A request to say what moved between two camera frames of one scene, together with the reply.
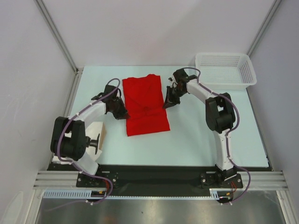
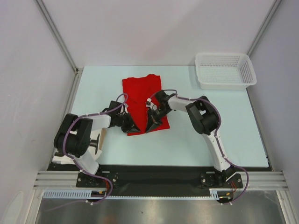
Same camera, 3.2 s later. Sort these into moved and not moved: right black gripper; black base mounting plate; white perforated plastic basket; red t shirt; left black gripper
Moved: left black gripper; right black gripper
Not moved: red t shirt; white perforated plastic basket; black base mounting plate
